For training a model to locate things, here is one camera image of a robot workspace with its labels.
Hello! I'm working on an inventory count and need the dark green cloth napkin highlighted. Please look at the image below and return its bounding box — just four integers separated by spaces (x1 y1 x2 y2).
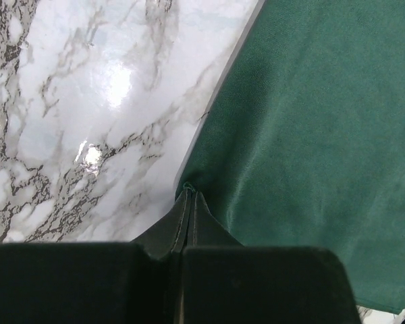
179 1 405 313

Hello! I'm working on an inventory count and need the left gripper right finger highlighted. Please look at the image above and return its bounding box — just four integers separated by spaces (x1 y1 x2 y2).
182 193 360 323

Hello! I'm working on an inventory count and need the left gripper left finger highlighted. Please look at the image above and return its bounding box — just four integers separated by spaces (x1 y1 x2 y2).
0 190 191 323

